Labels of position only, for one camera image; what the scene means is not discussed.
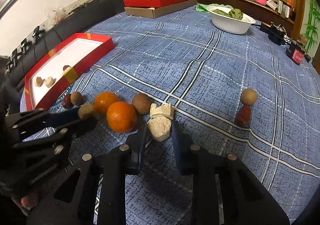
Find red date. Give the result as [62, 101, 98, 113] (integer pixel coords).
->
[62, 93, 73, 109]
[63, 65, 70, 71]
[234, 105, 251, 127]

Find beige chunk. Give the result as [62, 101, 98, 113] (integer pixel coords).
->
[78, 103, 95, 119]

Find orange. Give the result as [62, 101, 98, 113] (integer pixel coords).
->
[94, 92, 119, 114]
[106, 101, 138, 133]

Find brown round fruit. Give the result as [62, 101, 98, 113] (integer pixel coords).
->
[70, 92, 84, 106]
[132, 93, 152, 115]

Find white chunk in tray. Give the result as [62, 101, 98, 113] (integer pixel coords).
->
[44, 76, 55, 88]
[34, 76, 44, 87]

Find black sofa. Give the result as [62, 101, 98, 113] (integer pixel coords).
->
[1, 0, 124, 114]

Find red tray white inside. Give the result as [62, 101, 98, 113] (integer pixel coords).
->
[23, 33, 115, 111]

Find red date in tray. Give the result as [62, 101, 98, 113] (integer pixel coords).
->
[63, 65, 70, 71]

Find white chunk on table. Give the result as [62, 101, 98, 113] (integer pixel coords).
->
[150, 103, 174, 120]

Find tan round fruit right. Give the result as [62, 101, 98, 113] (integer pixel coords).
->
[240, 88, 258, 106]

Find blue plaid tablecloth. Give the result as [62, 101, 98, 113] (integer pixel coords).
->
[68, 7, 319, 223]

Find black red battery box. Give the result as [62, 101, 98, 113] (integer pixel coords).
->
[286, 41, 311, 65]

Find cardboard box lid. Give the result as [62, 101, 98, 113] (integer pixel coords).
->
[124, 0, 197, 19]

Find black power adapter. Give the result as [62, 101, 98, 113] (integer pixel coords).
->
[260, 22, 286, 46]

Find white bowl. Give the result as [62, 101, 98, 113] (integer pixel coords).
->
[207, 5, 256, 35]

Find green leaves in bowl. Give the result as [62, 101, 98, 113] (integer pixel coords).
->
[213, 9, 243, 20]

